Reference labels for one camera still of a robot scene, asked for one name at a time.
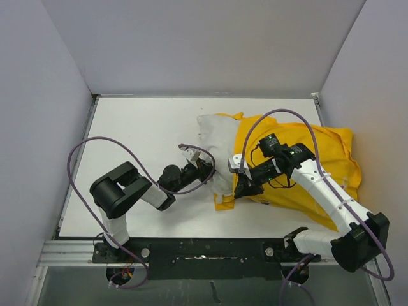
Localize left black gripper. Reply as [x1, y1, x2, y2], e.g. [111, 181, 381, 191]
[171, 157, 220, 194]

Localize white pillow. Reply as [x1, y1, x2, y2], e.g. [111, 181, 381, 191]
[197, 114, 240, 204]

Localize yellow printed pillowcase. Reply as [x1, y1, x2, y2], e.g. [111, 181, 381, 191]
[200, 113, 362, 231]

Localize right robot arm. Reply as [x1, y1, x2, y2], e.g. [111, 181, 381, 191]
[228, 134, 390, 272]

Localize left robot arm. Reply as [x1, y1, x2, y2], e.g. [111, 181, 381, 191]
[89, 159, 214, 262]

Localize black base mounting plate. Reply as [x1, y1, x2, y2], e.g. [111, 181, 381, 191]
[92, 238, 304, 281]

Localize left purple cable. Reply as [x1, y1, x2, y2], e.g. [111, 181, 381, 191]
[66, 136, 217, 291]

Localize purple cable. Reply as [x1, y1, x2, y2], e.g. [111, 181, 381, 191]
[66, 136, 217, 291]
[240, 108, 395, 306]

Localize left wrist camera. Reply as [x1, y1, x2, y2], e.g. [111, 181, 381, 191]
[178, 144, 200, 166]

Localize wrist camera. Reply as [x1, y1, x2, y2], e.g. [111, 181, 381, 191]
[228, 154, 249, 174]
[178, 144, 200, 166]

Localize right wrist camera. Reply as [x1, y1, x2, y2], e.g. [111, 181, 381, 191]
[228, 154, 249, 174]

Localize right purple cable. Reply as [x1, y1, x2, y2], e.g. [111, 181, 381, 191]
[240, 108, 395, 306]

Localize aluminium frame rail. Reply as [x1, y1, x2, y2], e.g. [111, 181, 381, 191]
[27, 96, 389, 305]

